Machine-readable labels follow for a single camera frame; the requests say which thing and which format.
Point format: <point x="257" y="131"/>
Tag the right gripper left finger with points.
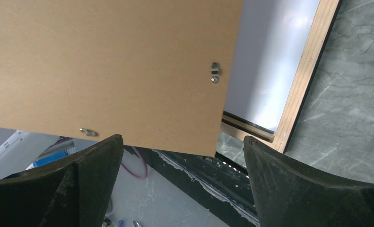
<point x="73" y="191"/>

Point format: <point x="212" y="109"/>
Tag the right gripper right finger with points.
<point x="289" y="193"/>

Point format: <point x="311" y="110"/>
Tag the wooden picture frame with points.
<point x="314" y="46"/>

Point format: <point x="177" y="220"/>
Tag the brown backing board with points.
<point x="154" y="71"/>

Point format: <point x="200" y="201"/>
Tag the printed photo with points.
<point x="270" y="43"/>

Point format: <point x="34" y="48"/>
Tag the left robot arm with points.
<point x="21" y="149"/>

